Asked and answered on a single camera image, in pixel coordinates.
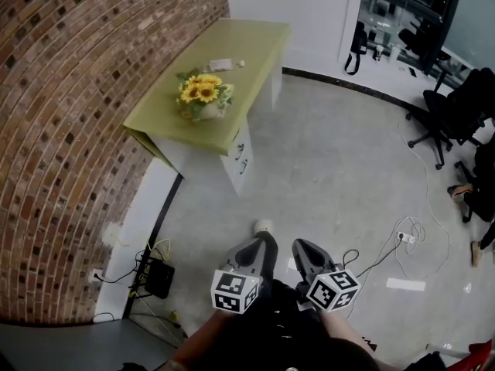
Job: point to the person's white shoe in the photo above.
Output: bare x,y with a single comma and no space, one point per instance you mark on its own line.
263,225

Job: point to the black backpack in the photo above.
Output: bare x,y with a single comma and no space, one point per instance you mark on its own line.
359,41

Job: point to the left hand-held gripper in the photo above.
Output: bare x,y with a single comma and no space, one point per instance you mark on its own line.
232,288

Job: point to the green-topped white desk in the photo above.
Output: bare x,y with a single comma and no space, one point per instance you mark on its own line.
232,41

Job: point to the red plastic stool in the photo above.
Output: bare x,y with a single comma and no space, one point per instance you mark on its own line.
473,356

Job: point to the clear plastic bottle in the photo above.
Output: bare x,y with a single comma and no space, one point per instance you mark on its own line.
222,65

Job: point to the sunflower bouquet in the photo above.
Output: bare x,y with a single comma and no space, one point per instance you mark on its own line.
200,90

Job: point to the person's right forearm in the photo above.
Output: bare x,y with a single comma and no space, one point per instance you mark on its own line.
342,327

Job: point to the black box device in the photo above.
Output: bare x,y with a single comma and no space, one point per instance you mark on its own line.
159,278

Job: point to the black office chair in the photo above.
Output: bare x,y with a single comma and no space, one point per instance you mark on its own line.
444,114

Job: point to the cream flower vase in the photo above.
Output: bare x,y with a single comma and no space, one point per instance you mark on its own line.
210,111

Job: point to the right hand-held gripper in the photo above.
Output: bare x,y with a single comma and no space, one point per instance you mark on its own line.
333,290

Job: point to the white desk drawer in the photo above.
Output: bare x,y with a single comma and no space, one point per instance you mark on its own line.
243,149
246,170

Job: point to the white power strip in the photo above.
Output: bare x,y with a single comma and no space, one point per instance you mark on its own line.
406,237

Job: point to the person's left forearm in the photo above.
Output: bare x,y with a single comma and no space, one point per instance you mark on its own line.
197,342

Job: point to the white wall socket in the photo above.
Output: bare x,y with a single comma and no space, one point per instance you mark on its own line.
96,275

